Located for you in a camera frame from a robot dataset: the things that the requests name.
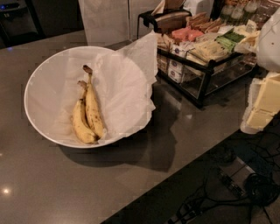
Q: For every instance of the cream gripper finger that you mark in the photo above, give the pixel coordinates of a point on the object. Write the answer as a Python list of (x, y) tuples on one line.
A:
[(263, 103)]

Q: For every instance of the spotted yellow banana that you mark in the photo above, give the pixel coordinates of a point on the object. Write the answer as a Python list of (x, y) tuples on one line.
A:
[(79, 121), (94, 118)]

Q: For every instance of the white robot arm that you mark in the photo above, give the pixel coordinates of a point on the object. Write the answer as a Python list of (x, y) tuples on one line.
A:
[(268, 47)]

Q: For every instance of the large white bowl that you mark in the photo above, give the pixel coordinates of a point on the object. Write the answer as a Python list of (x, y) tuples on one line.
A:
[(43, 95)]

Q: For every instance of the green tea packets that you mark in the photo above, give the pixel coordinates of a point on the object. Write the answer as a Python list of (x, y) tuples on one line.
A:
[(229, 40)]

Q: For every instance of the pink sweetener packets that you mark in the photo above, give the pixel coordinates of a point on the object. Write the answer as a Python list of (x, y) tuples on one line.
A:
[(186, 34)]

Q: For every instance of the white paper liner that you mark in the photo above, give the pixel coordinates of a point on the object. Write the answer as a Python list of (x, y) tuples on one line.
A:
[(123, 81)]

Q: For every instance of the white paper bag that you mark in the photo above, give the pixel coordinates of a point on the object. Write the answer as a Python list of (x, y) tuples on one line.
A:
[(109, 22)]

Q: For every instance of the dark appliance with blue light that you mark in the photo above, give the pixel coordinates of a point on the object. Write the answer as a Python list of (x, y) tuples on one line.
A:
[(19, 23)]

